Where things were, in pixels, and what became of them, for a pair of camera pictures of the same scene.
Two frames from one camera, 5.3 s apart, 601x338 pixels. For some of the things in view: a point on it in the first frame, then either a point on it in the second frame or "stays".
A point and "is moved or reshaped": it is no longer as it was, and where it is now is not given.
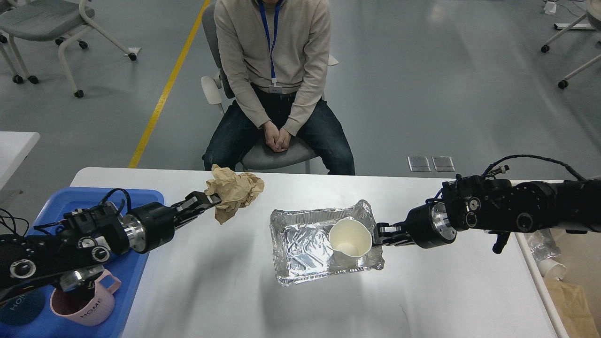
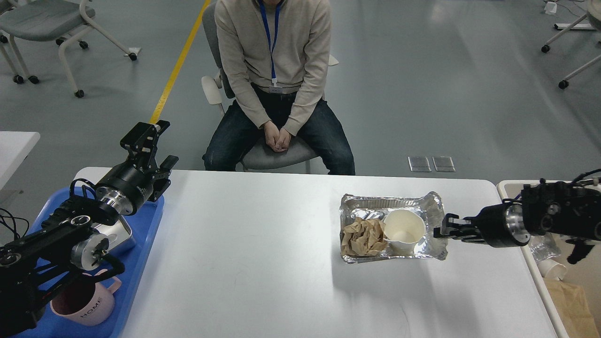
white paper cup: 350,239 is moved or reshaped
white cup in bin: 551,269 stays
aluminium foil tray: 302,249 → 432,245
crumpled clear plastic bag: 542,244 stays
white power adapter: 550,7 stays
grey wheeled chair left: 44,20 stays
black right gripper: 429,226 → 503,225
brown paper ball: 235,190 → 365,237
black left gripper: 151,226 → 125,188
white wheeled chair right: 593,14 stays
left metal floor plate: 419,164 stays
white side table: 15,147 stays
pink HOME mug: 89,307 stays
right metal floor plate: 443,164 stays
